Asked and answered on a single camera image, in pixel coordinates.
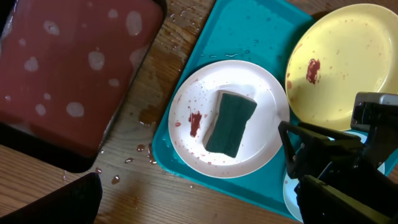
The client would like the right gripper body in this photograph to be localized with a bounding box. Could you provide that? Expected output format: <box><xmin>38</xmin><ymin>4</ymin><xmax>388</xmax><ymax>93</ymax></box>
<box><xmin>295</xmin><ymin>138</ymin><xmax>397</xmax><ymax>223</ymax></box>

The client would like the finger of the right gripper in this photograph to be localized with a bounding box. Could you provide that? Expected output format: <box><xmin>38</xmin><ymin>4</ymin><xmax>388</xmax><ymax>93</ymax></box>
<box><xmin>278</xmin><ymin>121</ymin><xmax>364</xmax><ymax>179</ymax></box>

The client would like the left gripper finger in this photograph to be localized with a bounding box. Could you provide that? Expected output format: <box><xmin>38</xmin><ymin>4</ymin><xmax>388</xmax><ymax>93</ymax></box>
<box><xmin>1</xmin><ymin>172</ymin><xmax>103</xmax><ymax>224</ymax></box>

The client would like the green scrub sponge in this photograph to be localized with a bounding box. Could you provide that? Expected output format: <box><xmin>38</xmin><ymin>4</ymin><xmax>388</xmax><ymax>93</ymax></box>
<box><xmin>204</xmin><ymin>91</ymin><xmax>257</xmax><ymax>158</ymax></box>

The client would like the white plate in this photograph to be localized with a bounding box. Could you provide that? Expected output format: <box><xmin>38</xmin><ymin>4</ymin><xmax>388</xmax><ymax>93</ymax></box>
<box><xmin>168</xmin><ymin>60</ymin><xmax>290</xmax><ymax>179</ymax></box>

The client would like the yellow-green plate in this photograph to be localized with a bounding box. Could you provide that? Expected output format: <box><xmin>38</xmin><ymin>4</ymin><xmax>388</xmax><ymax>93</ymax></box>
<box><xmin>285</xmin><ymin>4</ymin><xmax>397</xmax><ymax>131</ymax></box>

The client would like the black tray with red water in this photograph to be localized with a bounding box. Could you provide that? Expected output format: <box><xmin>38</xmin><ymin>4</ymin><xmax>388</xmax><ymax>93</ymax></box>
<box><xmin>1</xmin><ymin>0</ymin><xmax>167</xmax><ymax>173</ymax></box>

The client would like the light blue plate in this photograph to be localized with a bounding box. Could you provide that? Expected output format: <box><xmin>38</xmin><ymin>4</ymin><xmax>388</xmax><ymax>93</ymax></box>
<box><xmin>283</xmin><ymin>131</ymin><xmax>386</xmax><ymax>223</ymax></box>

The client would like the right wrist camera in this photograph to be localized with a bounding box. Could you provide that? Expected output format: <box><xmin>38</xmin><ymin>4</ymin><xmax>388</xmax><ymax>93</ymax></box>
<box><xmin>351</xmin><ymin>92</ymin><xmax>397</xmax><ymax>133</ymax></box>

